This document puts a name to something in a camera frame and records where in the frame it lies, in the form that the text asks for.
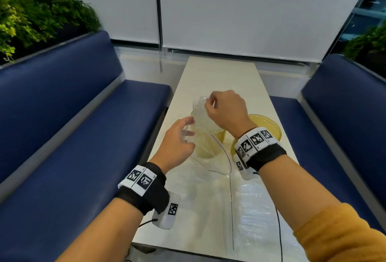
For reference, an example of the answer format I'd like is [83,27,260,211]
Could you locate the person's left hand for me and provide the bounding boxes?
[149,116,197,175]

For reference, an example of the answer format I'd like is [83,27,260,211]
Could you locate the person's right hand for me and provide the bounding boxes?
[204,90,257,139]

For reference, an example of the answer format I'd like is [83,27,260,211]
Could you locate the bundle of clear straws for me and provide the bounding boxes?
[191,94,225,136]

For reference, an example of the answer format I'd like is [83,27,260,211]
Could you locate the yellow plastic jar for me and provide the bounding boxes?
[230,114,283,157]
[190,106,227,159]

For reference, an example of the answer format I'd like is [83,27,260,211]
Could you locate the clear zip bag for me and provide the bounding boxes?
[232,177,302,262]
[184,132,239,250]

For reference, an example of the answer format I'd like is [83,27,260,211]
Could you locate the person's left forearm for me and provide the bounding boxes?
[55,197,144,262]

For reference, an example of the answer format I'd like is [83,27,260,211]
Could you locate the person's right forearm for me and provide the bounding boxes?
[259,155,341,232]

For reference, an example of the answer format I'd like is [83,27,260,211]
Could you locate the black marker wristband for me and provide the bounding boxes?
[114,162,170,216]
[234,126,287,172]

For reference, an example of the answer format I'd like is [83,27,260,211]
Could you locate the black table base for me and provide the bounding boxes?
[129,245,157,255]

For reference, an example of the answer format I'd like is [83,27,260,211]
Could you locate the wide white roller blind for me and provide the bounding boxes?
[158,0,378,63]

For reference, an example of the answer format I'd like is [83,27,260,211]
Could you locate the navy blue bench sofa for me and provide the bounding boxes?
[270,53,386,235]
[0,31,172,262]

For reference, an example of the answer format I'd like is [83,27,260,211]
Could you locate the clear blind wand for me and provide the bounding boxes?
[154,0,165,72]

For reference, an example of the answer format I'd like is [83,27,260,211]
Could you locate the green artificial plant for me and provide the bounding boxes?
[0,0,102,63]
[343,23,386,78]

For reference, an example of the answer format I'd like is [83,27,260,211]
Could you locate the narrow white roller blind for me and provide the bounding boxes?
[55,0,160,45]

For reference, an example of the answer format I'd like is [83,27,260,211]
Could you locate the mustard yellow sweater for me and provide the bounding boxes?
[293,203,386,262]

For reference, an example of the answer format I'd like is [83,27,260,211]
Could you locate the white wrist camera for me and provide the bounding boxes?
[235,158,260,181]
[152,191,181,230]

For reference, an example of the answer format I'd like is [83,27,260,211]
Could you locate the black cable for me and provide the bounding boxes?
[123,218,159,262]
[274,207,284,262]

